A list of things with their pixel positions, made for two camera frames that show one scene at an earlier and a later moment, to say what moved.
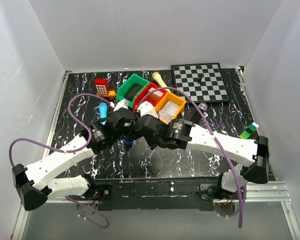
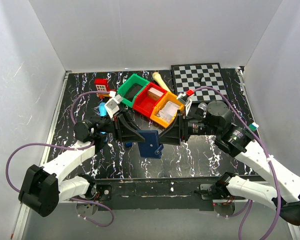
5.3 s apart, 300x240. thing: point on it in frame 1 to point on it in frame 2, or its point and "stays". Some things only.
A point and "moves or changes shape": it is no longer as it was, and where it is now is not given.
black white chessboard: [203, 82] stays
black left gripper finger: [134, 134] stays
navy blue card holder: [151, 143] moves or changes shape
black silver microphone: [203, 107] stays
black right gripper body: [153, 139] to [181, 128]
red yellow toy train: [102, 88] stays
